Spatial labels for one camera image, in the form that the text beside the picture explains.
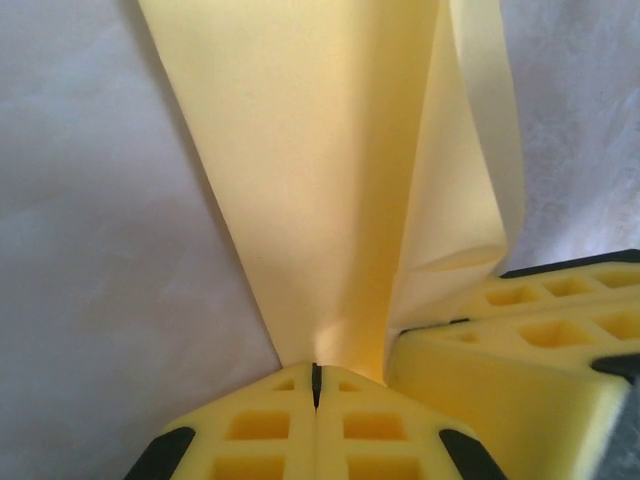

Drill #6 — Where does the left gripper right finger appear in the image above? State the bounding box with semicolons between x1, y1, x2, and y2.
315;364;506;480

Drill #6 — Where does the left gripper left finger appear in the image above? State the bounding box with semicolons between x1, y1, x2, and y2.
127;362;317;480

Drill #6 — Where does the yellow paper sheet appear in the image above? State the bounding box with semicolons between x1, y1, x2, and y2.
137;0;526;389

